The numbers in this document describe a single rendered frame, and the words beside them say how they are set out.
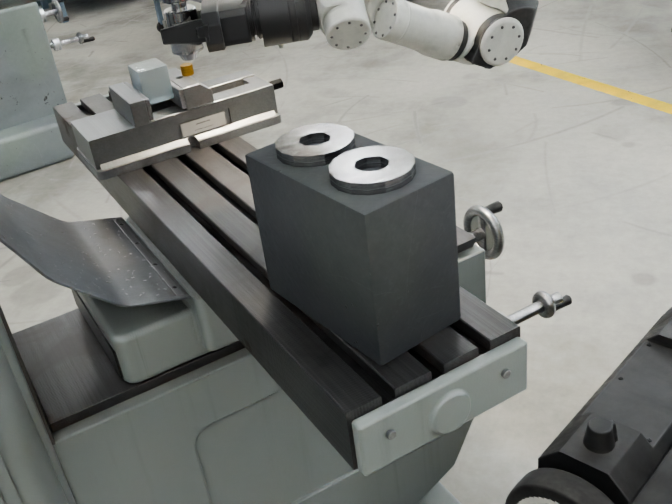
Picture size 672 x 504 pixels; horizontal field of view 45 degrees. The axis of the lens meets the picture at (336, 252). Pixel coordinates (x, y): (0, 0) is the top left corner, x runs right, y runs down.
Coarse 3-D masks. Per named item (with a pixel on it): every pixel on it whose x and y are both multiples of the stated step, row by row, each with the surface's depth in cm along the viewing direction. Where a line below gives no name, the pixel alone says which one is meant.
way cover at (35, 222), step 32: (0, 224) 109; (32, 224) 125; (64, 224) 136; (96, 224) 138; (32, 256) 110; (64, 256) 119; (96, 256) 126; (128, 256) 128; (96, 288) 113; (128, 288) 118; (160, 288) 119
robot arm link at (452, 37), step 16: (464, 0) 131; (416, 16) 122; (432, 16) 124; (448, 16) 126; (464, 16) 129; (480, 16) 127; (496, 16) 125; (416, 32) 123; (432, 32) 124; (448, 32) 125; (464, 32) 127; (480, 32) 126; (416, 48) 126; (432, 48) 126; (448, 48) 127; (464, 48) 128; (480, 64) 128
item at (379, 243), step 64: (320, 128) 94; (256, 192) 95; (320, 192) 83; (384, 192) 81; (448, 192) 84; (320, 256) 88; (384, 256) 82; (448, 256) 88; (320, 320) 95; (384, 320) 85; (448, 320) 92
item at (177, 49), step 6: (186, 18) 115; (192, 18) 116; (168, 24) 116; (174, 24) 115; (174, 48) 118; (180, 48) 117; (186, 48) 117; (192, 48) 117; (198, 48) 118; (174, 54) 118; (180, 54) 118; (186, 54) 118
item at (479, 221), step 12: (492, 204) 165; (468, 216) 168; (480, 216) 164; (492, 216) 162; (468, 228) 170; (480, 228) 166; (492, 228) 162; (480, 240) 168; (492, 240) 165; (504, 240) 163; (492, 252) 165
